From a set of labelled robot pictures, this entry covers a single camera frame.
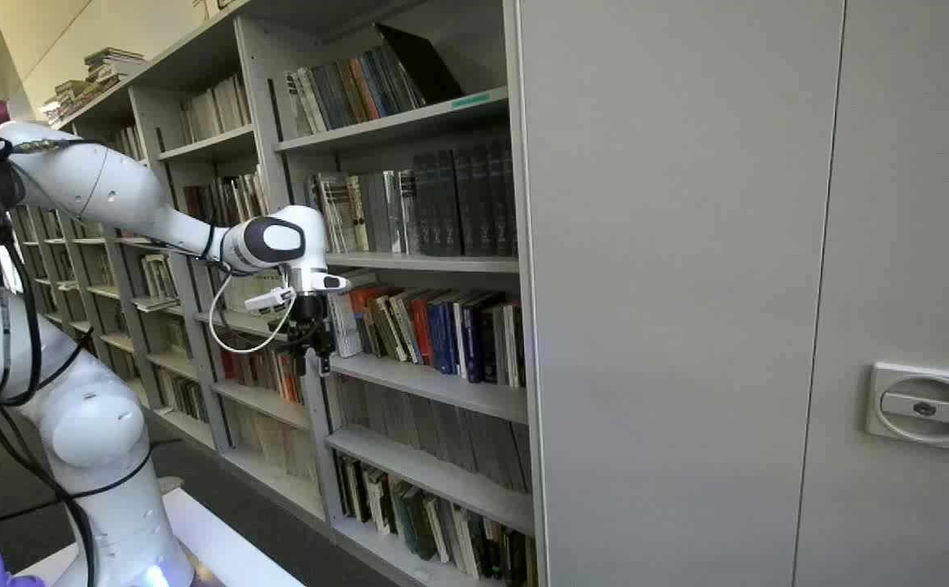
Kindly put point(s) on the grey Machine Intelligence 8 volume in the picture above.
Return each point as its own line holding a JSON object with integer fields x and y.
{"x": 409, "y": 213}

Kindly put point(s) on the blue book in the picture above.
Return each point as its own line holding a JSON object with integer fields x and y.
{"x": 444, "y": 338}
{"x": 374, "y": 85}

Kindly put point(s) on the beige book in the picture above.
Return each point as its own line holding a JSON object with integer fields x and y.
{"x": 295, "y": 451}
{"x": 247, "y": 436}

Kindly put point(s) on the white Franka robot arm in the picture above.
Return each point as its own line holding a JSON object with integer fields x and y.
{"x": 91, "y": 179}

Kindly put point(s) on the brown and white book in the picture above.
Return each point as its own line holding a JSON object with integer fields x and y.
{"x": 395, "y": 328}

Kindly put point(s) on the red book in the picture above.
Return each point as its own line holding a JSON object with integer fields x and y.
{"x": 193, "y": 198}
{"x": 422, "y": 330}
{"x": 232, "y": 364}
{"x": 274, "y": 380}

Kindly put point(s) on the stack of papers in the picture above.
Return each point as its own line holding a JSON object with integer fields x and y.
{"x": 115, "y": 64}
{"x": 66, "y": 97}

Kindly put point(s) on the dark bound volume numbered 1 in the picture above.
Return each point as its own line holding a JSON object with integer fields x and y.
{"x": 422, "y": 208}

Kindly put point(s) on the pale grey book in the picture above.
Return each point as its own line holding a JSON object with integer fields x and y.
{"x": 308, "y": 101}

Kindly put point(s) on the thin grey journal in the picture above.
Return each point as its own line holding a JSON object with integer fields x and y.
{"x": 326, "y": 193}
{"x": 333, "y": 213}

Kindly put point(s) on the dark teal book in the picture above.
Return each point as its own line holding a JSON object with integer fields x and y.
{"x": 397, "y": 79}

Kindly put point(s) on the cream book black dot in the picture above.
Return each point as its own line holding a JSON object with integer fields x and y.
{"x": 362, "y": 213}

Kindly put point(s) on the grey Machine Intelligence 3 volume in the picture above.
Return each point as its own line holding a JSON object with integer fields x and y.
{"x": 374, "y": 213}

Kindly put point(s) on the green shelf label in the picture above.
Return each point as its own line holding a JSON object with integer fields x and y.
{"x": 480, "y": 100}

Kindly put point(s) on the grey bound journal volume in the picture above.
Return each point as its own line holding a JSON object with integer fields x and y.
{"x": 444, "y": 438}
{"x": 416, "y": 428}
{"x": 476, "y": 445}
{"x": 382, "y": 423}
{"x": 511, "y": 457}

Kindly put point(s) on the dark grey book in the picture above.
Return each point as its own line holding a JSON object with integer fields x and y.
{"x": 329, "y": 97}

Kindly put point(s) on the dark bound volume numbered 2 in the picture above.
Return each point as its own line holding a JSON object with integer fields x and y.
{"x": 434, "y": 208}

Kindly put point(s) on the dark bound volume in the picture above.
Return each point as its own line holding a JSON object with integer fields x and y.
{"x": 449, "y": 208}
{"x": 475, "y": 208}
{"x": 496, "y": 208}
{"x": 487, "y": 208}
{"x": 511, "y": 208}
{"x": 462, "y": 208}

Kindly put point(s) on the black leaning folder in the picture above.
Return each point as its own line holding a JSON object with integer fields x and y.
{"x": 426, "y": 67}

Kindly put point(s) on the grey Machine Intelligence 4 volume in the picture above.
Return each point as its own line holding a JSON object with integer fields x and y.
{"x": 380, "y": 213}

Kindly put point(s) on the orange-red book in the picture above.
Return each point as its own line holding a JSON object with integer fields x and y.
{"x": 368, "y": 323}

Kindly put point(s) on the grey open bookcase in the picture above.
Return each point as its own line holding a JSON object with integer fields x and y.
{"x": 189, "y": 428}
{"x": 418, "y": 383}
{"x": 87, "y": 278}
{"x": 206, "y": 143}

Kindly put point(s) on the cream book grid pattern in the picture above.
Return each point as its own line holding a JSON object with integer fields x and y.
{"x": 354, "y": 213}

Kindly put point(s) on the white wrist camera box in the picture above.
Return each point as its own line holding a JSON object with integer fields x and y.
{"x": 265, "y": 301}

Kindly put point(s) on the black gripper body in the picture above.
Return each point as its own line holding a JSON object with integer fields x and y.
{"x": 312, "y": 317}

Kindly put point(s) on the tall grey metal cabinet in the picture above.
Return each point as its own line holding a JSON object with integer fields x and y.
{"x": 689, "y": 273}

